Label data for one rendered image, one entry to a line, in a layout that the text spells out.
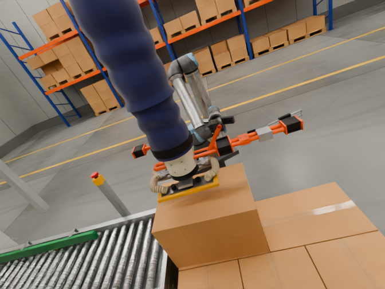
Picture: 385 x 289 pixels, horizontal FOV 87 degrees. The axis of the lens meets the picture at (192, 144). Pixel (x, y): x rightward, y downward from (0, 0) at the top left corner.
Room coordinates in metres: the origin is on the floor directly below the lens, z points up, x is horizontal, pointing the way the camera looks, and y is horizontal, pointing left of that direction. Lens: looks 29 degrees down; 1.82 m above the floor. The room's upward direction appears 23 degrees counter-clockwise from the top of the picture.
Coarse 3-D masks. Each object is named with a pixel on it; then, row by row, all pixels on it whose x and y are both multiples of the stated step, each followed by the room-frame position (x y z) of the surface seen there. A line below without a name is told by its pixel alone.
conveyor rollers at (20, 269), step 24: (96, 240) 1.36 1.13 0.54; (120, 240) 1.25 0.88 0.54; (144, 240) 1.14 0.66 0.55; (0, 264) 1.62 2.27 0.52; (24, 264) 1.48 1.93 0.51; (48, 264) 1.33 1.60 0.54; (72, 264) 1.23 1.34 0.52; (96, 264) 1.13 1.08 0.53; (120, 264) 1.02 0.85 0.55; (144, 264) 0.95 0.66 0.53; (0, 288) 1.31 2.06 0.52; (24, 288) 1.18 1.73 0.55; (48, 288) 1.08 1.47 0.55; (72, 288) 0.99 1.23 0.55; (96, 288) 0.93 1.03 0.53
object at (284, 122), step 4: (292, 116) 0.86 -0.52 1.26; (296, 116) 0.84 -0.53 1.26; (280, 120) 0.87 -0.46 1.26; (284, 120) 0.85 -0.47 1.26; (288, 120) 0.84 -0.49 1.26; (292, 120) 0.83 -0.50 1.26; (296, 120) 0.81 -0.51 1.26; (300, 120) 0.80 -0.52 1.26; (284, 124) 0.82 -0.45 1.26; (288, 124) 0.81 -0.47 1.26; (292, 124) 0.80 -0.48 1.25; (296, 124) 0.80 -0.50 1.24; (300, 124) 0.80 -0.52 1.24; (284, 128) 0.81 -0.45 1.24; (288, 128) 0.81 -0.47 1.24; (292, 128) 0.81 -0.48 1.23; (296, 128) 0.80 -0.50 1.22; (300, 128) 0.80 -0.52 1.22; (284, 132) 0.82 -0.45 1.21; (288, 132) 0.81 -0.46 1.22
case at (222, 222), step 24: (240, 168) 1.02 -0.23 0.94; (216, 192) 0.91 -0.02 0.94; (240, 192) 0.83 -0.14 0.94; (168, 216) 0.88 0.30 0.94; (192, 216) 0.81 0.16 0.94; (216, 216) 0.74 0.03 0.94; (240, 216) 0.71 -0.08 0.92; (168, 240) 0.80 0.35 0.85; (192, 240) 0.77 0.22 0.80; (216, 240) 0.75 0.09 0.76; (240, 240) 0.72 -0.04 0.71; (264, 240) 0.69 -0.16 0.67; (192, 264) 0.79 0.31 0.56
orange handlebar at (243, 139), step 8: (272, 128) 0.86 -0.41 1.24; (280, 128) 0.82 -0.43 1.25; (240, 136) 0.89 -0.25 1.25; (248, 136) 0.86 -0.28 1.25; (256, 136) 0.84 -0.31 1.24; (232, 144) 0.86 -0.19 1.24; (240, 144) 0.86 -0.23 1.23; (208, 152) 0.89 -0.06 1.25; (216, 152) 0.88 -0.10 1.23; (160, 168) 0.93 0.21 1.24
